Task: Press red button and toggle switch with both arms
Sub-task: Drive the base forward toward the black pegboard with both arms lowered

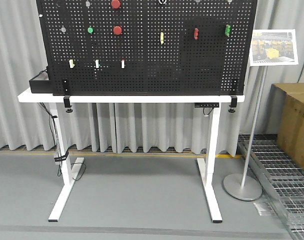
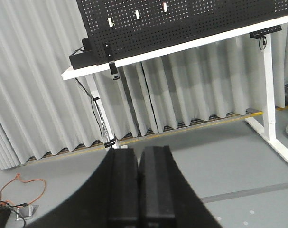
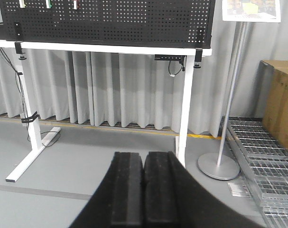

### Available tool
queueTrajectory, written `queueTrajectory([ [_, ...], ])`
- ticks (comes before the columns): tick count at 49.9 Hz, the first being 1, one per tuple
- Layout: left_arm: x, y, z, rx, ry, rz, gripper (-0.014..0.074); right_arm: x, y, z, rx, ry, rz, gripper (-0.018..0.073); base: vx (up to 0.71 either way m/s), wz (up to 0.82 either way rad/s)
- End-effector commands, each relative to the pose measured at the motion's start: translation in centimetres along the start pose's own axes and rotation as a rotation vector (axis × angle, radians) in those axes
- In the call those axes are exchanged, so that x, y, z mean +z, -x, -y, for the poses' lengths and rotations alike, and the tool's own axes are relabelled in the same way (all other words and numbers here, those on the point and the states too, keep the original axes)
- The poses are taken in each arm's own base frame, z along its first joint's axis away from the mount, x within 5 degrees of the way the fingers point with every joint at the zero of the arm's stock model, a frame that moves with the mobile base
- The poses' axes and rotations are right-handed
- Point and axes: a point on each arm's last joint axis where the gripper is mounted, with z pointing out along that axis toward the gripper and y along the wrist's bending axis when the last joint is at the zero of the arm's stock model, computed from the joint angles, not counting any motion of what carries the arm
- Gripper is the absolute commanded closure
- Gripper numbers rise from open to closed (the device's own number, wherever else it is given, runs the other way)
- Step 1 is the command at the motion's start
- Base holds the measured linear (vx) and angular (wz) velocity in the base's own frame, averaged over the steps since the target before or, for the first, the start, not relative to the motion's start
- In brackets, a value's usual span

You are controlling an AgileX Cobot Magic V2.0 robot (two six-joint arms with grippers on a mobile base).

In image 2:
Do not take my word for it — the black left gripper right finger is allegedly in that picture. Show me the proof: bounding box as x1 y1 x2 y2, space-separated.
139 146 221 228

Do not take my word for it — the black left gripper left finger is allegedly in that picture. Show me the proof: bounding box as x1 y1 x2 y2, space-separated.
28 149 139 228

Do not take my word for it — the silver floor socket plate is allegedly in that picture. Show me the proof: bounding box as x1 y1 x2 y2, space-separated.
16 205 39 221

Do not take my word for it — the grey pleated curtain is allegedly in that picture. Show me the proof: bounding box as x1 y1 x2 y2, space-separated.
0 0 288 170

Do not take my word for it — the white standing desk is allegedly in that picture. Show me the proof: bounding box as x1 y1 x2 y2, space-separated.
61 15 288 164

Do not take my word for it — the black pegboard clamp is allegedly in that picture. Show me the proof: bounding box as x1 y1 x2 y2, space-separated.
109 61 120 80

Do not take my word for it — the black power box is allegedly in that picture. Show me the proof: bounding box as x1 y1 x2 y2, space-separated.
69 38 97 70

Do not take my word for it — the black perforated pegboard panel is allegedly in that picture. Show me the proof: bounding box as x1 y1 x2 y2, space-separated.
77 0 288 65

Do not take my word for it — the white middle block on pegboard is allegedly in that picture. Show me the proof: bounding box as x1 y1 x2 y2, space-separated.
135 10 140 20

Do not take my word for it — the red white block on pegboard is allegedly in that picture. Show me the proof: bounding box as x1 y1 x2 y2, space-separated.
162 2 167 12

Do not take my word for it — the black cable along desk leg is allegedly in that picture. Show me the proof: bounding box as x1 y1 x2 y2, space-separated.
74 78 118 149

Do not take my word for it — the orange cable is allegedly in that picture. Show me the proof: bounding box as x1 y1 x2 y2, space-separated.
0 173 46 206

